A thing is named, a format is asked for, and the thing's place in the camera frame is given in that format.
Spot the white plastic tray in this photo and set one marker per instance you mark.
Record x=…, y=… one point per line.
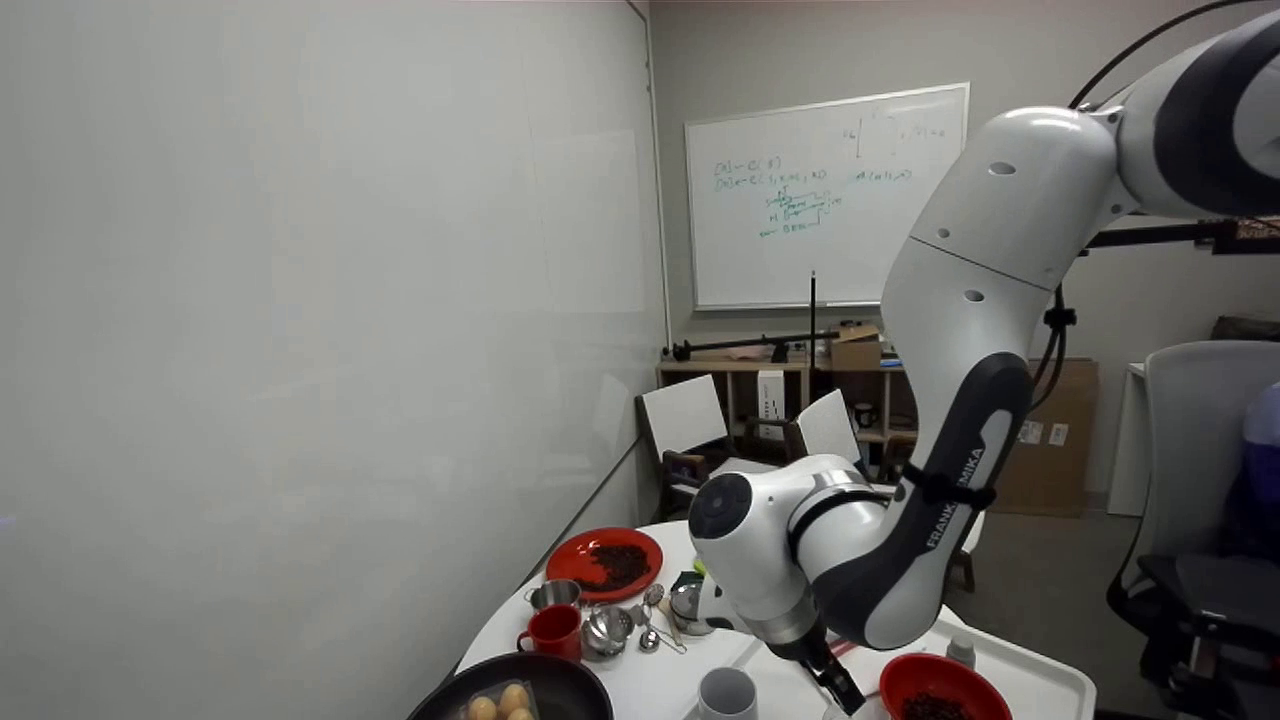
x=1033, y=686

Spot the steel cup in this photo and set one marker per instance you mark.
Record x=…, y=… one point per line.
x=553, y=593

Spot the wall whiteboard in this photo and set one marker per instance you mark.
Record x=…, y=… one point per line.
x=812, y=202

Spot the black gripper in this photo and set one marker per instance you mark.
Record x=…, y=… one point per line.
x=826, y=669

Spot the grey office chair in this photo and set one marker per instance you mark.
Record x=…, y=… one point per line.
x=1205, y=616

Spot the small salt shaker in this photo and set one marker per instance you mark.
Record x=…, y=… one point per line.
x=962, y=654

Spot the white cushioned chair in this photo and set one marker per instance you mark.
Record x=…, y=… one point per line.
x=826, y=425
x=691, y=440

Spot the black frying pan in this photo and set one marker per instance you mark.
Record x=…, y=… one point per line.
x=517, y=686

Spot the red mug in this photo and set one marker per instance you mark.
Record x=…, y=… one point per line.
x=553, y=633

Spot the white mug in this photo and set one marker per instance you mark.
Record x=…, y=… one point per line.
x=726, y=694

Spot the red bowl on tray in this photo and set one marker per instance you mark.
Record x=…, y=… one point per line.
x=937, y=688

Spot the right white cushioned chair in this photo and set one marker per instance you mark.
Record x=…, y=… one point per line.
x=826, y=425

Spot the cardboard box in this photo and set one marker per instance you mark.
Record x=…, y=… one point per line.
x=1051, y=465

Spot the red plate with food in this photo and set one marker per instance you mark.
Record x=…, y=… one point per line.
x=607, y=560

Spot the left white cushioned chair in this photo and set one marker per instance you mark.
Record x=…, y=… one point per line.
x=691, y=440

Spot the round steel tin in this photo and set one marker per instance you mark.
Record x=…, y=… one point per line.
x=687, y=606

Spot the small steel bowl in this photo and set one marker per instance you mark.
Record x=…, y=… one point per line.
x=607, y=631

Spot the black tripod stand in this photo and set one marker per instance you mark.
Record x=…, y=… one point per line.
x=794, y=348

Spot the steel measuring spoon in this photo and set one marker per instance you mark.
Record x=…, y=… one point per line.
x=648, y=641

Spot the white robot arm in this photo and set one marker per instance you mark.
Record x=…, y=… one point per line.
x=812, y=555

